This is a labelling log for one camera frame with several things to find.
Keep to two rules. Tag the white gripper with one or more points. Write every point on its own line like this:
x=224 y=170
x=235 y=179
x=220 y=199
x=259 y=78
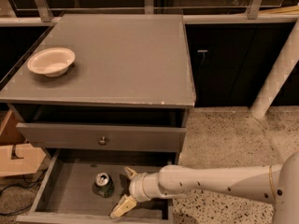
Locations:
x=135 y=187

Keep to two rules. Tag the green soda can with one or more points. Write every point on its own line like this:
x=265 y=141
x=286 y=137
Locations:
x=103 y=185

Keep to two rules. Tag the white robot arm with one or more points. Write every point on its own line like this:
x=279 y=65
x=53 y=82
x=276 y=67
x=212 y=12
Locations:
x=275 y=184

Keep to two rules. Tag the open grey middle drawer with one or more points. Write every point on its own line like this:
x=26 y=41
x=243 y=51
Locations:
x=66 y=194

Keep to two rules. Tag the round metal drawer knob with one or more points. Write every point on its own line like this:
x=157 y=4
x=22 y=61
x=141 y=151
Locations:
x=102 y=141

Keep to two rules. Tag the grey top drawer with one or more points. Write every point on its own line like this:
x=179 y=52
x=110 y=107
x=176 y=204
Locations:
x=82 y=136

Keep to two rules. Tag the grey drawer cabinet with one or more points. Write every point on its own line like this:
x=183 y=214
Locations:
x=130 y=70

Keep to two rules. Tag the light wooden block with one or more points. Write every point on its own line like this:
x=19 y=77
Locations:
x=21 y=159

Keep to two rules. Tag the wooden board on left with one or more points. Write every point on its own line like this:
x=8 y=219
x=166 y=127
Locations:
x=9 y=134

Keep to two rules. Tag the white paper bowl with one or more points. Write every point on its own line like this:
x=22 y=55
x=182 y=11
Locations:
x=52 y=62

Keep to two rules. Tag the white diagonal support pole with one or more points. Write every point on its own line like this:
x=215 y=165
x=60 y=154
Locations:
x=281 y=70

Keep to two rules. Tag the dark wall cabinet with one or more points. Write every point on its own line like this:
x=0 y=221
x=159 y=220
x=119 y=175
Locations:
x=231 y=61

